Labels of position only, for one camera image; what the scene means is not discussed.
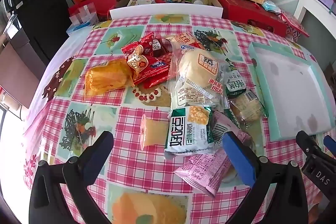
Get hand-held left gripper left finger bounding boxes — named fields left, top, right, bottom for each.
left=29, top=131, right=114, bottom=224

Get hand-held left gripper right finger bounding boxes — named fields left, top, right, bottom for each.
left=222, top=132, right=307, bottom=224

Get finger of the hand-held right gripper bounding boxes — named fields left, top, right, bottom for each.
left=296, top=131, right=326, bottom=161
left=323, top=136, right=336, bottom=159

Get pink snack packet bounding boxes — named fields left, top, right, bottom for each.
left=174, top=130, right=252, bottom=198

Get green clear cracker packet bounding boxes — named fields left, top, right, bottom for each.
left=224, top=57, right=268, bottom=127

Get green white snack packet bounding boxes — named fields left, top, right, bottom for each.
left=164, top=105, right=213, bottom=159

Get teal tray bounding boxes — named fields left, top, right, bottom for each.
left=248, top=42, right=335, bottom=142

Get orange lid jelly cup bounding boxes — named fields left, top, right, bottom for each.
left=140, top=114, right=171, bottom=150

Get orange translucent cake packet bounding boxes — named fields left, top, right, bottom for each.
left=83, top=59, right=135, bottom=102

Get clear steamed cake packet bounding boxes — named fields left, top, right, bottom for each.
left=168, top=43, right=231, bottom=111

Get red cartoon snack packet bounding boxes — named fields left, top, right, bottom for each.
left=121, top=41, right=168, bottom=85

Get red patterned snack packet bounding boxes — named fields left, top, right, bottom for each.
left=143, top=52, right=174, bottom=89

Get dark red biscuit packet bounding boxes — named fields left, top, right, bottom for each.
left=139, top=33, right=168, bottom=58

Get beige swiss roll packet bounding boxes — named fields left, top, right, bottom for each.
left=164, top=32, right=205, bottom=52

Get pink checked printed tablecloth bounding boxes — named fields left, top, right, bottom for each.
left=22, top=14, right=336, bottom=224

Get brown cabinet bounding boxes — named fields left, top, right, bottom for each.
left=0, top=17, right=40, bottom=109

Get red patterned gift box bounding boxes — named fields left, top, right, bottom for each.
left=281, top=10, right=310, bottom=42

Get blue tissue box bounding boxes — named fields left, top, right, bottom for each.
left=66, top=22, right=92, bottom=35

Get light blue packet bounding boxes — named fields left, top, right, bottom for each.
left=262, top=0, right=282, bottom=13

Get large red gift box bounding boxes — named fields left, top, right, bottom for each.
left=214, top=0, right=287, bottom=38

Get black cabinet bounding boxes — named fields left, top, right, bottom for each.
left=3, top=0, right=76, bottom=67

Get clear plastic box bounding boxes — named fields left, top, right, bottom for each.
left=69, top=2, right=99, bottom=25

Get red box with dark end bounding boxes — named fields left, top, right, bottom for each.
left=73, top=0, right=132, bottom=20

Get white yellow card box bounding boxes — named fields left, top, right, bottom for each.
left=127, top=0, right=153, bottom=7

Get white furniture frame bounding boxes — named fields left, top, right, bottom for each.
left=293, top=0, right=336, bottom=41

